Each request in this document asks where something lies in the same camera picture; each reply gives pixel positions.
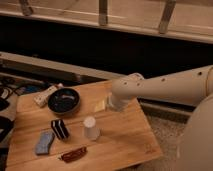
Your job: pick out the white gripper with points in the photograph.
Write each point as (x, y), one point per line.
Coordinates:
(114, 101)

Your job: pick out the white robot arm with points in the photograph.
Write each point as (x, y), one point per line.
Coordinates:
(191, 87)

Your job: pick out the black and white striped eraser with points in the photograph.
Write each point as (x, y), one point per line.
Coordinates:
(59, 129)

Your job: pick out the black round bowl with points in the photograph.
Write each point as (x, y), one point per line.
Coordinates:
(63, 101)

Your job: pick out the blue grey sponge block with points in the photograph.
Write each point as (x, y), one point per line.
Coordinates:
(44, 143)

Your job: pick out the grey metal rail beam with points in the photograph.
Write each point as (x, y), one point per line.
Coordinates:
(53, 69)

